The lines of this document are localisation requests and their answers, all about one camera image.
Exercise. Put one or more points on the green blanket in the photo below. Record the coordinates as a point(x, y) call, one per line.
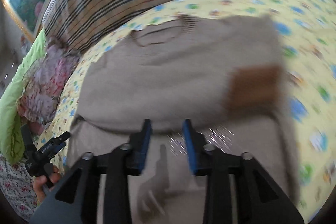
point(10, 113)

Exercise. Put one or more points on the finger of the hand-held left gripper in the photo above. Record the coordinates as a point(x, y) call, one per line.
point(61, 139)

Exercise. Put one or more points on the beige knit sweater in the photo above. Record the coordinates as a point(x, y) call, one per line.
point(170, 77)

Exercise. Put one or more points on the yellow bear-print bed sheet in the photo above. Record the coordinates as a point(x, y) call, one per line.
point(302, 29)

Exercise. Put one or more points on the floral bedspread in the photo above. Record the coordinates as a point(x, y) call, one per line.
point(15, 187)

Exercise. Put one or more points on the person's left hand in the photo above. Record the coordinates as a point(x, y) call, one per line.
point(43, 187)

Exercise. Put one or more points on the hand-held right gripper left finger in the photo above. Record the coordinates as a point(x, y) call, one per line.
point(145, 146)

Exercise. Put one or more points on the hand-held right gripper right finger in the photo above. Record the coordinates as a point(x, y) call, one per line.
point(189, 146)

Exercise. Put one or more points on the floral ruffled pillow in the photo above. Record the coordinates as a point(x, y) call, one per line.
point(50, 82)

